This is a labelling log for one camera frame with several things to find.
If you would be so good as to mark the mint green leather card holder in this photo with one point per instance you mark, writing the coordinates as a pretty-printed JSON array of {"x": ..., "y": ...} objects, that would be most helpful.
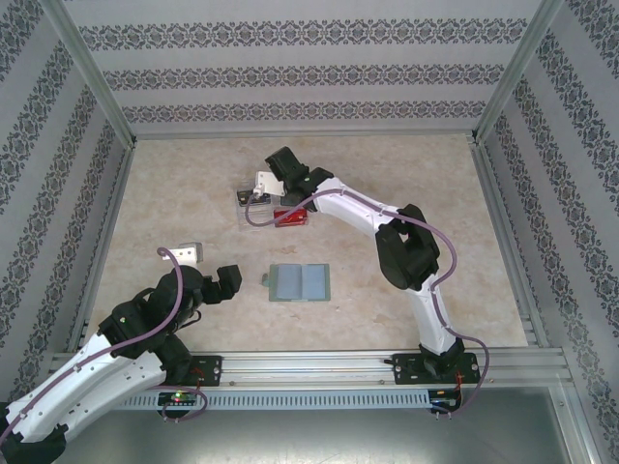
[{"x": 297, "y": 282}]

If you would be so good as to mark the dark red credit card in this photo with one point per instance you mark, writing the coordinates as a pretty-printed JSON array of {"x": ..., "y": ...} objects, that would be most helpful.
[{"x": 292, "y": 218}]

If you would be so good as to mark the aluminium frame post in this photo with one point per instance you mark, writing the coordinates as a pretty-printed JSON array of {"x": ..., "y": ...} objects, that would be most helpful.
[
  {"x": 96, "y": 72},
  {"x": 515, "y": 72},
  {"x": 578, "y": 425}
]

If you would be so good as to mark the small dark circuit board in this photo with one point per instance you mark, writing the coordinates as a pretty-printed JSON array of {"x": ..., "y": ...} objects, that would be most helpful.
[{"x": 445, "y": 402}]

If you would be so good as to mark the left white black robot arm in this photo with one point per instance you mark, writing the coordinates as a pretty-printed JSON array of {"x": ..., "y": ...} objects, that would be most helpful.
[{"x": 111, "y": 386}]

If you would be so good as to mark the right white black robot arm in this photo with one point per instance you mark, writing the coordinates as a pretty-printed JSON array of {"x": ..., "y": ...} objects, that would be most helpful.
[{"x": 358, "y": 217}]

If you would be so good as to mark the grey metal sheet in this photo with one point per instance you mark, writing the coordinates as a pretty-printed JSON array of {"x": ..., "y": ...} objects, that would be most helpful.
[{"x": 338, "y": 440}]

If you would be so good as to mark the long aluminium base rail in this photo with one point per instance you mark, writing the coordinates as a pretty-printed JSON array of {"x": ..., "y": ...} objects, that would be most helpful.
[{"x": 309, "y": 369}]

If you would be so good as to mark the black credit card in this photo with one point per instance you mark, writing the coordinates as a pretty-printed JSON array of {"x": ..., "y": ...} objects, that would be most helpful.
[{"x": 263, "y": 203}]

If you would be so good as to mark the circuit board with green light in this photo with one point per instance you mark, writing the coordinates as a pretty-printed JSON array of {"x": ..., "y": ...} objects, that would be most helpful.
[{"x": 179, "y": 398}]

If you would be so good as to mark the clear plastic organizer box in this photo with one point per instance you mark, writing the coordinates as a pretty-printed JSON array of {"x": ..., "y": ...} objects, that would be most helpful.
[{"x": 258, "y": 215}]

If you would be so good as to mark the aluminium table side rail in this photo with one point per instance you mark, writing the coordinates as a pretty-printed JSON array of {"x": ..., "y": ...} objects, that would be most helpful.
[
  {"x": 104, "y": 241},
  {"x": 503, "y": 241}
]

